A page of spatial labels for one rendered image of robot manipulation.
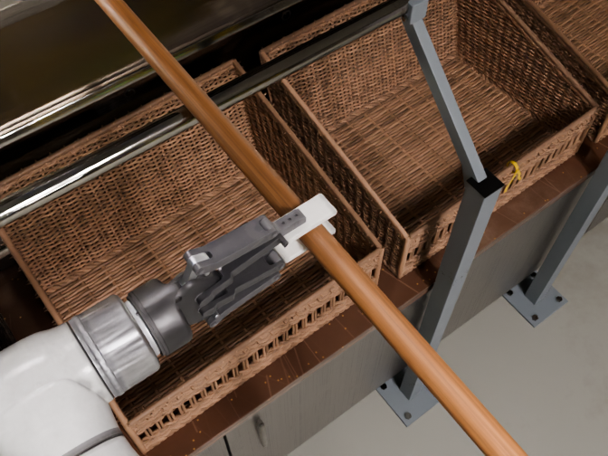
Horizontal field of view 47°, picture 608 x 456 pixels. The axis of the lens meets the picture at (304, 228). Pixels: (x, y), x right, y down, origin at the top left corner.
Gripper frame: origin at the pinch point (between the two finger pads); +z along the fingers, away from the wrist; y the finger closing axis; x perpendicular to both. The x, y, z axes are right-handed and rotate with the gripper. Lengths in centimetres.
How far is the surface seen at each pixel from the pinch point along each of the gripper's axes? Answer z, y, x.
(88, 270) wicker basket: -19, 60, -49
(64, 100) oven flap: -8, 24, -58
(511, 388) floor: 60, 119, 14
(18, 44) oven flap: -11, 13, -62
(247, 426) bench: -9, 69, -6
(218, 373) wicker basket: -10, 50, -11
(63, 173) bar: -17.9, 1.6, -24.0
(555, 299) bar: 89, 118, 2
